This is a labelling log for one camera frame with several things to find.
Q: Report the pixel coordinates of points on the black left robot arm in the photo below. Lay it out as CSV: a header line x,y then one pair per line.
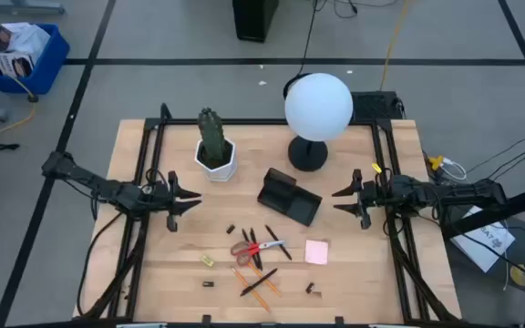
x,y
107,187

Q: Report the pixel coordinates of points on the silver aluminium bar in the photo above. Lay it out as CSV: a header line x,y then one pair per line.
x,y
388,325
141,325

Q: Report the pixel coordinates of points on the blue plastic bin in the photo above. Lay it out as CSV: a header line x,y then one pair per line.
x,y
48,68

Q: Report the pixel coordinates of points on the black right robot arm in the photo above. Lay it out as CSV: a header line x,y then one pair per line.
x,y
454,193

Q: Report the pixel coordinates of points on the black mesh desk organizer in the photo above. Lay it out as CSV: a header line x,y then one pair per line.
x,y
290,200

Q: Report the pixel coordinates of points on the green eraser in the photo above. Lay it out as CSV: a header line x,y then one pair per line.
x,y
207,261

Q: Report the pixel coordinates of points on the white printed cartons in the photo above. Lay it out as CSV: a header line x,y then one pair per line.
x,y
25,38

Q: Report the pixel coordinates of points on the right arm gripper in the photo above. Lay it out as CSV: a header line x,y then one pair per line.
x,y
378,196

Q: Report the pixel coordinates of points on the black vented box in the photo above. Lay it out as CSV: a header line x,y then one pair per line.
x,y
374,105

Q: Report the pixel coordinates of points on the black diagonal beam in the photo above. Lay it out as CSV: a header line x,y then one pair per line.
x,y
508,207

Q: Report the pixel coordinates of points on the green cactus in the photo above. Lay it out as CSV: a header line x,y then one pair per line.
x,y
211,132

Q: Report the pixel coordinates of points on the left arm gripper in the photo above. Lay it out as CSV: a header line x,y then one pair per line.
x,y
155,198

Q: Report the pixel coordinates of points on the black computer tower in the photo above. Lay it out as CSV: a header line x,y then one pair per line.
x,y
255,20

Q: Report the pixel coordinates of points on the white hexagonal plant pot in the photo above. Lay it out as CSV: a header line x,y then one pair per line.
x,y
219,173

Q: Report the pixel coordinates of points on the yellow plug connector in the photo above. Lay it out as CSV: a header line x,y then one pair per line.
x,y
436,162

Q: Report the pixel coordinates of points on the white globe lamp black base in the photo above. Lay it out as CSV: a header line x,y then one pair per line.
x,y
318,107

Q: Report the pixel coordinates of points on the white printed paper sheet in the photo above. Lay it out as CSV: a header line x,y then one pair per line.
x,y
486,246

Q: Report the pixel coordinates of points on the pink sticky note pad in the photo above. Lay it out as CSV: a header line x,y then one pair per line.
x,y
316,253

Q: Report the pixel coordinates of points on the yellow tag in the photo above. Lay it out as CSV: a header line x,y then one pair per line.
x,y
376,168

